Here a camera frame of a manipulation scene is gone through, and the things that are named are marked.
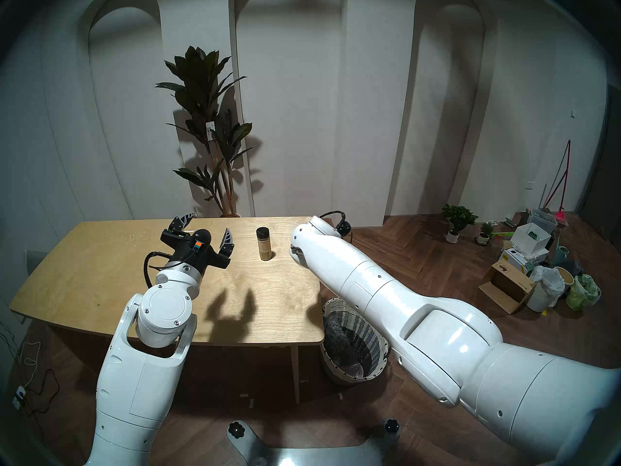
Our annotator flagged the grey fluffy duster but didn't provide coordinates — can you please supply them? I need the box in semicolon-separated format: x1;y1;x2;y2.
324;317;360;368

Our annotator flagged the woven wicker basket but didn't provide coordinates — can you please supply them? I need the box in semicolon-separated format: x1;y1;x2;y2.
320;299;390;385

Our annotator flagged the white floor cable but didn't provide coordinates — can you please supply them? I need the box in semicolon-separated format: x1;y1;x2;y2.
18;341;42;388

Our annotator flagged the open brown cardboard box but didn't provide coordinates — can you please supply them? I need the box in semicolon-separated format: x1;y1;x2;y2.
478;261;537;315

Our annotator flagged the bushy small potted plant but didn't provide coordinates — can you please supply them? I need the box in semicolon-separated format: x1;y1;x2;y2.
441;204;478;244

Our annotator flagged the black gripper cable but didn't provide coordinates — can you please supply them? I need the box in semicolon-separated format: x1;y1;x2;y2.
318;210;353;240
143;250;185;289

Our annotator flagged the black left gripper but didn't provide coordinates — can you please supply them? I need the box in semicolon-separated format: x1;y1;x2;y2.
161;213;235;277

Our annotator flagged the clear plastic storage box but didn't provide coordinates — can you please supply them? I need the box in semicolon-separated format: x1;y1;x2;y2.
527;208;558;233

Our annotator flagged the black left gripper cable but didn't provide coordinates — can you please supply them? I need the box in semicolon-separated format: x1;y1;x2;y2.
143;250;185;289

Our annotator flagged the wooden table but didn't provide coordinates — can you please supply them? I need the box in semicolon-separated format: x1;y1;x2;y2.
10;216;325;405

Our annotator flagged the tall potted leafy plant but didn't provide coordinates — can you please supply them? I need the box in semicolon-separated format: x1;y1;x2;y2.
155;46;254;218

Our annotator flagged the white plastic bag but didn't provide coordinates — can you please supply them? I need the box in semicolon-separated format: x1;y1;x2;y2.
526;265;566;313

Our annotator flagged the red handled broom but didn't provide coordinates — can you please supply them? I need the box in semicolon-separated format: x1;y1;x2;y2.
543;140;571;220

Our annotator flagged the open white box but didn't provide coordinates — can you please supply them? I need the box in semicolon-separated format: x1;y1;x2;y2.
510;222;553;254

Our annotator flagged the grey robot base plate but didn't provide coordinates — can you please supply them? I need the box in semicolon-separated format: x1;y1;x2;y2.
227;419;401;466

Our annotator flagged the white box with yellow label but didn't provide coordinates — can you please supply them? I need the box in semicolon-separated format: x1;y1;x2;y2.
500;248;534;275

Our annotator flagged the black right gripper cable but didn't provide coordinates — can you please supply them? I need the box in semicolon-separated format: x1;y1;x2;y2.
318;210;353;240

